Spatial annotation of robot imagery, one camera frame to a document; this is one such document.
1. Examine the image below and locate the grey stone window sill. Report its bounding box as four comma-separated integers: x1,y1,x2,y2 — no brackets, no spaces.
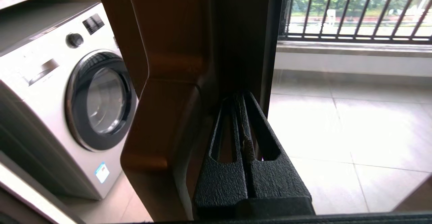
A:
275,42,432,57

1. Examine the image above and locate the white front-load washing machine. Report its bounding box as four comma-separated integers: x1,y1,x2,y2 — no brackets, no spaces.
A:
0,2,139,201

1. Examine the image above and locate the black metal balcony railing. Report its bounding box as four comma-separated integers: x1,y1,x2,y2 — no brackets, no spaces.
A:
279,0,432,45

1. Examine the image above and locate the dark brown sliding glass door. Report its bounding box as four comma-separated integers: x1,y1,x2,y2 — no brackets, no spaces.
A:
202,0,432,218

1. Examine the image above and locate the dark brown door handle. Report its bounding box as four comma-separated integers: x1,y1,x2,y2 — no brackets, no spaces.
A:
94,0,218,222

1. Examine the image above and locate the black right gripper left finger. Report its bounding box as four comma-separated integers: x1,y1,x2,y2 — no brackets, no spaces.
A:
193,95,249,201

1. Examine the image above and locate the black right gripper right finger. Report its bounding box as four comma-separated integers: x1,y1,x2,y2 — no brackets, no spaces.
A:
237,91,312,200

